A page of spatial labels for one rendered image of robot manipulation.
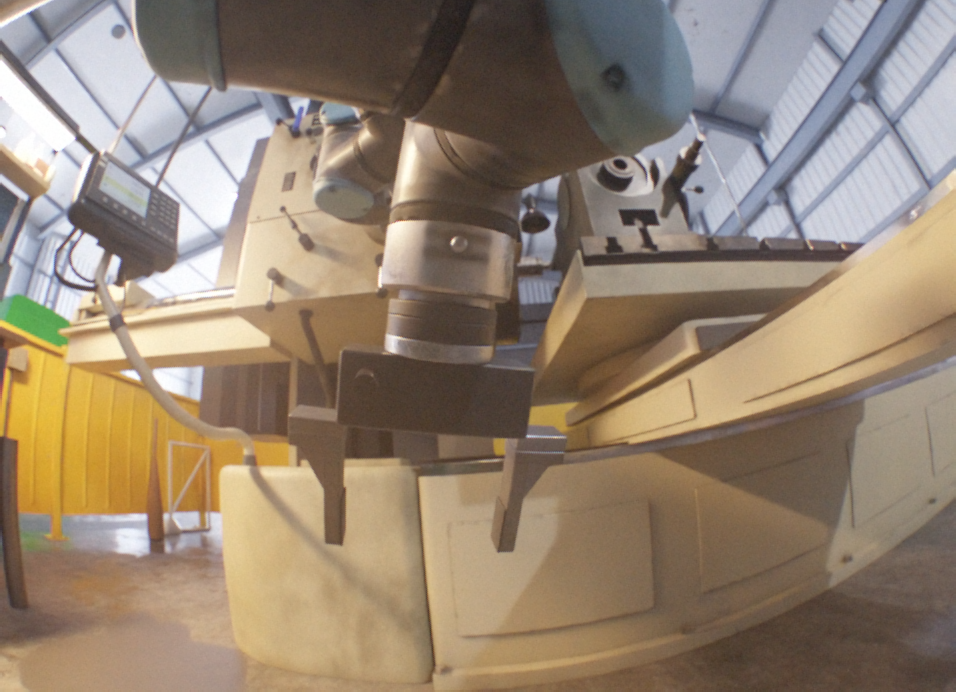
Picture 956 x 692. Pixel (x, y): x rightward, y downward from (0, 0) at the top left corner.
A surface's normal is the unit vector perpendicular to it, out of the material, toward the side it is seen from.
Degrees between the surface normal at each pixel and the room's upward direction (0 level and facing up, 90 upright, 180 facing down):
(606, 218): 90
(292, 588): 90
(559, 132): 158
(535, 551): 90
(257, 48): 176
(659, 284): 90
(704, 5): 169
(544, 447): 114
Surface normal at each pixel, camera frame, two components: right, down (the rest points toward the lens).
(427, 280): -0.15, 0.04
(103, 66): 0.27, 0.91
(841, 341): -1.00, 0.08
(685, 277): -0.01, -0.33
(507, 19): 0.37, 0.51
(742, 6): -0.11, 0.94
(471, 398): 0.18, 0.07
